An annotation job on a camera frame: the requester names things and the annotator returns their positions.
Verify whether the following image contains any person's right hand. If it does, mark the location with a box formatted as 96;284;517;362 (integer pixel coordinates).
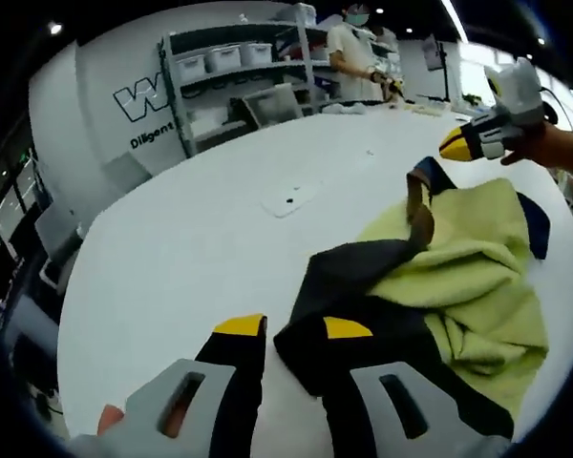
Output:
499;121;560;168

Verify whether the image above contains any white table socket panel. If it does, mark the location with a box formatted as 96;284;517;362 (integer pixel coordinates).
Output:
261;178;324;219

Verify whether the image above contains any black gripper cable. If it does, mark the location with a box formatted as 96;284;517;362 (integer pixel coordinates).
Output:
541;85;573;133

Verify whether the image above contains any white mesh chair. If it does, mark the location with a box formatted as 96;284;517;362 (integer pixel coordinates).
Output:
242;83;305;128

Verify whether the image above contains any white storage bin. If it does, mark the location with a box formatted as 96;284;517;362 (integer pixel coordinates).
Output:
175;51;207;82
205;45;243;73
241;42;273;66

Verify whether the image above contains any grey chair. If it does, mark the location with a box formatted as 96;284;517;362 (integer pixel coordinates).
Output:
107;153;149;181

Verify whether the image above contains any person's left hand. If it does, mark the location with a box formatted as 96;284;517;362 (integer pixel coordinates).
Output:
97;404;125;436

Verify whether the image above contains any yellow black blue garment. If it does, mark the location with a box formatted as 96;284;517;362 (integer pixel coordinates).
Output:
272;156;553;440

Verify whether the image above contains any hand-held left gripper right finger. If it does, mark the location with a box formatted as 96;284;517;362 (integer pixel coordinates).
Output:
322;316;463;458

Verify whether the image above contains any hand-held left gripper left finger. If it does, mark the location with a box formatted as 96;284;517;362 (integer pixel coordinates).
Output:
123;313;269;458

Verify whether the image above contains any white cloth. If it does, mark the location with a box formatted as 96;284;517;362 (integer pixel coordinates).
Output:
324;102;367;116

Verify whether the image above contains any grey metal shelf rack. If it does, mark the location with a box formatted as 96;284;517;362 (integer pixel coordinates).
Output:
159;18;335;158

